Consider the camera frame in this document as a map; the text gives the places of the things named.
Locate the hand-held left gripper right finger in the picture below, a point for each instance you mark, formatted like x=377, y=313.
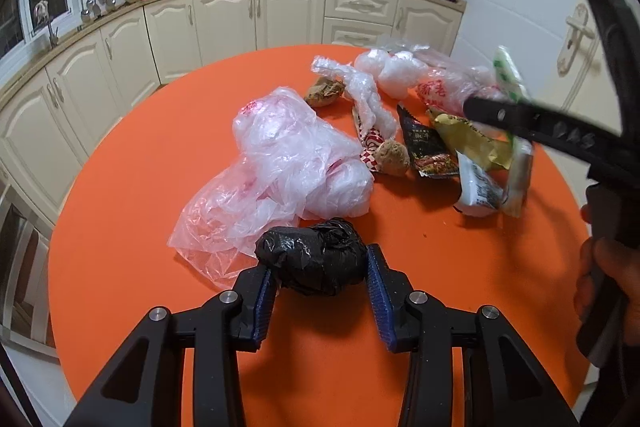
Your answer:
x=380, y=297

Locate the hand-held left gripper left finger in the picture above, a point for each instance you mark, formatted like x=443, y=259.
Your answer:
x=262, y=302

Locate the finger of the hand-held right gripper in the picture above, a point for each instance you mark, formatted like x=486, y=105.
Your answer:
x=520, y=117

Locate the green and white packet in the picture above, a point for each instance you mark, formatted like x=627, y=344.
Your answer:
x=507, y=77

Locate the black plastic bag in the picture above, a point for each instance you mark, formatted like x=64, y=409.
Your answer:
x=315, y=257

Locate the black snack packet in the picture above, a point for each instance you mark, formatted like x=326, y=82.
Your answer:
x=422, y=142

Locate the person's right hand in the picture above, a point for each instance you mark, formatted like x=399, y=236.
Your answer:
x=607, y=264

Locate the cream door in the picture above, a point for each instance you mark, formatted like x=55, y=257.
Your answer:
x=575, y=92

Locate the yellow-green snack packet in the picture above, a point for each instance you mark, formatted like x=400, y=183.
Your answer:
x=475, y=144

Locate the clear bag with red print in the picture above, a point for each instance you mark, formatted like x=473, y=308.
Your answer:
x=445, y=87

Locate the white and black packet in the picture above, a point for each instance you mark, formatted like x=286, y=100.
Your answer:
x=477, y=192

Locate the crumpled white plastic bag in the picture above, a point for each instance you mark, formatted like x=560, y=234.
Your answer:
x=395, y=72

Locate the crumpled brown paper ball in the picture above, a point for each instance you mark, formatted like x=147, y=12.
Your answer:
x=392, y=157

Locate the large clear plastic bag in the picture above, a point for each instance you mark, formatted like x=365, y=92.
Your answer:
x=280, y=157

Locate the red checkered snack packet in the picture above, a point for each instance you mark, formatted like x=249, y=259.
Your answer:
x=369, y=149

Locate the clear bubble wrap strip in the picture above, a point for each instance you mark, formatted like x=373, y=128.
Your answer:
x=360, y=92

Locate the brown bread piece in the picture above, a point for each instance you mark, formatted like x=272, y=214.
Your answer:
x=322, y=92

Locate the wooden chair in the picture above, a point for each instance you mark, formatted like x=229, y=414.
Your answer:
x=25, y=267

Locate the cream kitchen base cabinets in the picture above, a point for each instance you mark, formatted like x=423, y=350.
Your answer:
x=225, y=22

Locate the metal sink faucet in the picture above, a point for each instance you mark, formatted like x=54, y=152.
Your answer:
x=51, y=34

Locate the small pink ornament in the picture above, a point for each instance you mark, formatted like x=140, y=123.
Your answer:
x=41, y=10

